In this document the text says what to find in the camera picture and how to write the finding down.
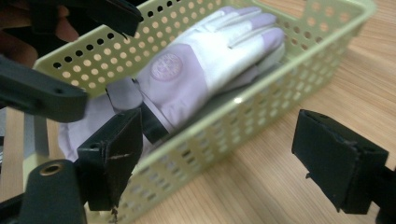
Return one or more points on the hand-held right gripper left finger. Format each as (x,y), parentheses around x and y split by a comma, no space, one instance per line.
(112,155)

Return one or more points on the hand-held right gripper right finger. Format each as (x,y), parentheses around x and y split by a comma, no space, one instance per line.
(339,161)

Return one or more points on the light green perforated plastic basket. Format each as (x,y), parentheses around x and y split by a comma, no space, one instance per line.
(249,118)

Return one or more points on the white and lilac glove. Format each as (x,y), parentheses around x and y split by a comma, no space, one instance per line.
(199,68)

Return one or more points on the lilac glove with grey palm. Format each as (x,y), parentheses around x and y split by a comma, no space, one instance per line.
(246,77)

